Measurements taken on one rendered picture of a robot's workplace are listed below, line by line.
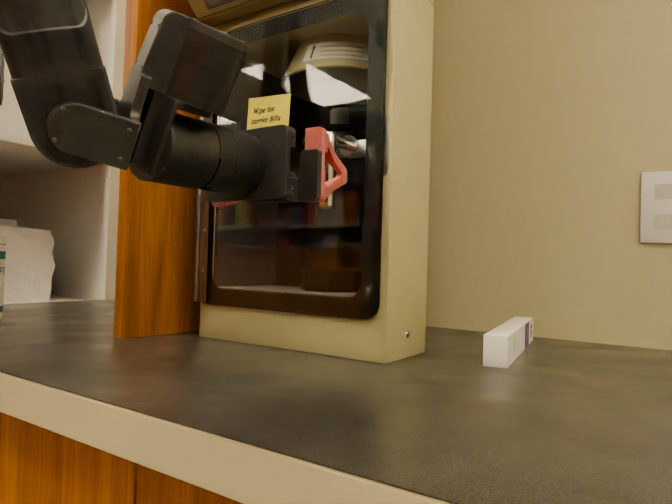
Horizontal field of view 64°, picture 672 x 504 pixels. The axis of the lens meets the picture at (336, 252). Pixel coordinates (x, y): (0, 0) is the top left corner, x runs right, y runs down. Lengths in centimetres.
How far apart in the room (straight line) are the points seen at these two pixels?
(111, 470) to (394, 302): 34
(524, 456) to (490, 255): 69
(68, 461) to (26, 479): 8
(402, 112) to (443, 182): 42
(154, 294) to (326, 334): 29
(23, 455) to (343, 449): 41
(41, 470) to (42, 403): 10
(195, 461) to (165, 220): 51
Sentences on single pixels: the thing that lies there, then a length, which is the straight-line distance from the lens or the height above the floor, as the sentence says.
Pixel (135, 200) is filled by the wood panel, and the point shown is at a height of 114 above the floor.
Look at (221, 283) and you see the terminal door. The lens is 79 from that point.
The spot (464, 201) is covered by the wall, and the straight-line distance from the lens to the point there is 106.
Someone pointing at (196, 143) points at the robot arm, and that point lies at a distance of 43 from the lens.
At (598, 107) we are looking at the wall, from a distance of 103.
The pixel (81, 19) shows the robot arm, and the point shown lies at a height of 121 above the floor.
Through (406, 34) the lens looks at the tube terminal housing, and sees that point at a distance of 72.
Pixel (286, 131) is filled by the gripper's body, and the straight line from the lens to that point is 48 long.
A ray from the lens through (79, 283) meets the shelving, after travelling 193.
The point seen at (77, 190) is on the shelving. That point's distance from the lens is 197.
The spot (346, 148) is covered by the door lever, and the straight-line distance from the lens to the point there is 65.
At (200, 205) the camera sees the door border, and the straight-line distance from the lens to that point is 82.
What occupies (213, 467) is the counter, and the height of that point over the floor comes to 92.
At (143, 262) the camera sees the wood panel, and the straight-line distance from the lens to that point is 83.
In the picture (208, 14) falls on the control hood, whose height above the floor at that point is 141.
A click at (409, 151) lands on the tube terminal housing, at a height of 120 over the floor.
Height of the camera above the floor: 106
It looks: 1 degrees up
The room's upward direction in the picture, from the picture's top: 2 degrees clockwise
